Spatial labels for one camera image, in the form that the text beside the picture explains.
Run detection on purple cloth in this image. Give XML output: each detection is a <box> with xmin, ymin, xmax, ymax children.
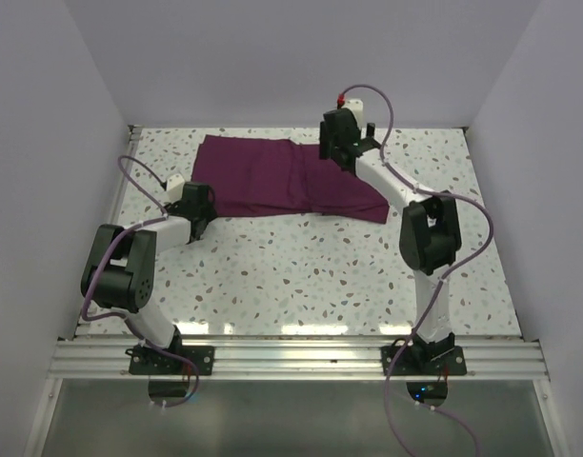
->
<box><xmin>192</xmin><ymin>135</ymin><xmax>390</xmax><ymax>224</ymax></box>

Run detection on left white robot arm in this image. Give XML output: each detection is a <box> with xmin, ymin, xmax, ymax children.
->
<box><xmin>81</xmin><ymin>182</ymin><xmax>217</xmax><ymax>374</ymax></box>

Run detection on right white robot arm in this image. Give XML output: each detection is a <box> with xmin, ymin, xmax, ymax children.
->
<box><xmin>319</xmin><ymin>108</ymin><xmax>462</xmax><ymax>374</ymax></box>

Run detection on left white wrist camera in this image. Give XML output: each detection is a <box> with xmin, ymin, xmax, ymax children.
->
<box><xmin>165</xmin><ymin>172</ymin><xmax>186</xmax><ymax>203</ymax></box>

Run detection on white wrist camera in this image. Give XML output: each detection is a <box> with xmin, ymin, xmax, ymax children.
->
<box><xmin>165</xmin><ymin>172</ymin><xmax>186</xmax><ymax>203</ymax></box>
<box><xmin>343</xmin><ymin>98</ymin><xmax>365</xmax><ymax>129</ymax></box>

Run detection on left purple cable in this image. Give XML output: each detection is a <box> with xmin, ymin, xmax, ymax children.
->
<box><xmin>80</xmin><ymin>154</ymin><xmax>199</xmax><ymax>408</ymax></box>

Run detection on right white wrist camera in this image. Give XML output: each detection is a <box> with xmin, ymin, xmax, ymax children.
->
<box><xmin>343</xmin><ymin>98</ymin><xmax>365</xmax><ymax>129</ymax></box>

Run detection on aluminium left side rail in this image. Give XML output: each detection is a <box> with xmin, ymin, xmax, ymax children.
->
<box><xmin>73</xmin><ymin>124</ymin><xmax>142</xmax><ymax>340</ymax></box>

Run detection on aluminium rail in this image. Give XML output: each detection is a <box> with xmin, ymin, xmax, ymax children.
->
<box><xmin>48</xmin><ymin>335</ymin><xmax>549</xmax><ymax>381</ymax></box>
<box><xmin>73</xmin><ymin>124</ymin><xmax>142</xmax><ymax>340</ymax></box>

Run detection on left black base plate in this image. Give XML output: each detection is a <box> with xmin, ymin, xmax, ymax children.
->
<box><xmin>125</xmin><ymin>345</ymin><xmax>215</xmax><ymax>376</ymax></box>

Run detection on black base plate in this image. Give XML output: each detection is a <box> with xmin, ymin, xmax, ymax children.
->
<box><xmin>125</xmin><ymin>345</ymin><xmax>215</xmax><ymax>376</ymax></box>
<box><xmin>380</xmin><ymin>345</ymin><xmax>468</xmax><ymax>377</ymax></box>

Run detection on aluminium front rail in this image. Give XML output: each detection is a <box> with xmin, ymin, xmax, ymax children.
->
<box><xmin>48</xmin><ymin>335</ymin><xmax>549</xmax><ymax>381</ymax></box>

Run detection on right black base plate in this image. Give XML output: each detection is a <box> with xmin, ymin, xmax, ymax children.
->
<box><xmin>380</xmin><ymin>345</ymin><xmax>468</xmax><ymax>377</ymax></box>

